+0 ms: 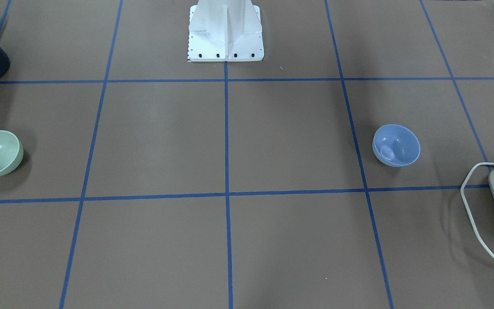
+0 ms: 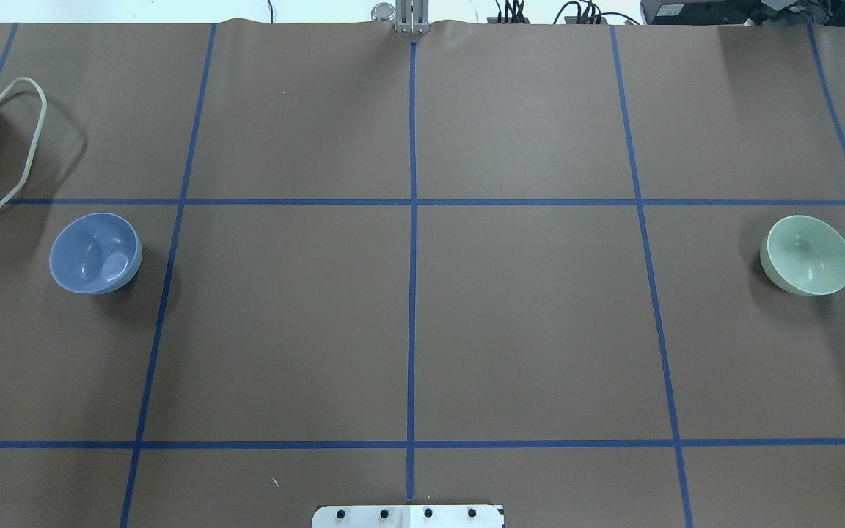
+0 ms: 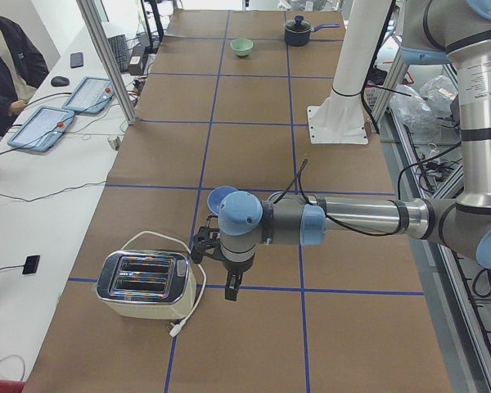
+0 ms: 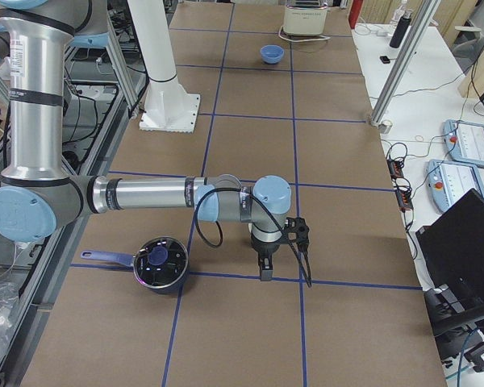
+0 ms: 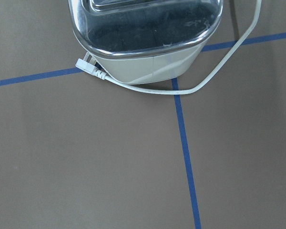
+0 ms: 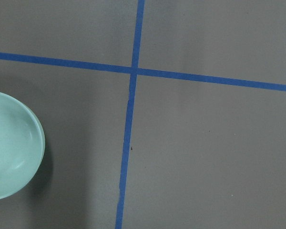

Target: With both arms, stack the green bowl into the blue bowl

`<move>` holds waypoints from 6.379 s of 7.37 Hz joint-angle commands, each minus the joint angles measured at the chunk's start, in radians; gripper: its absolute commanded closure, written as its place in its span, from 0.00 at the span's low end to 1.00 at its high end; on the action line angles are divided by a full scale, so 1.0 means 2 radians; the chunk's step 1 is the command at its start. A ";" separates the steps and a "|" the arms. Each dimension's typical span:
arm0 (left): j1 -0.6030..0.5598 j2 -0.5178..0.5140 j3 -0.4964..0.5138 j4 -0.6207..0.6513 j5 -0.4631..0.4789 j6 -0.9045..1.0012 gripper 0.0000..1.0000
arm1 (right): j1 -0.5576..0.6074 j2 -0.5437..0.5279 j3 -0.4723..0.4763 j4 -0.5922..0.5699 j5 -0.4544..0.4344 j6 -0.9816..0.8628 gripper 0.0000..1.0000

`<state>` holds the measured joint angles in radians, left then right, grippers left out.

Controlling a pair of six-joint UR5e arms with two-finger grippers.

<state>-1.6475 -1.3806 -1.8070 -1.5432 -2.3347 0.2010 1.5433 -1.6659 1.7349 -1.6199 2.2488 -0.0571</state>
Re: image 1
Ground blue bowl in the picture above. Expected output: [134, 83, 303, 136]
[372, 124, 421, 168]

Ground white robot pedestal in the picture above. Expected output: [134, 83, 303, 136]
[187, 0, 265, 62]

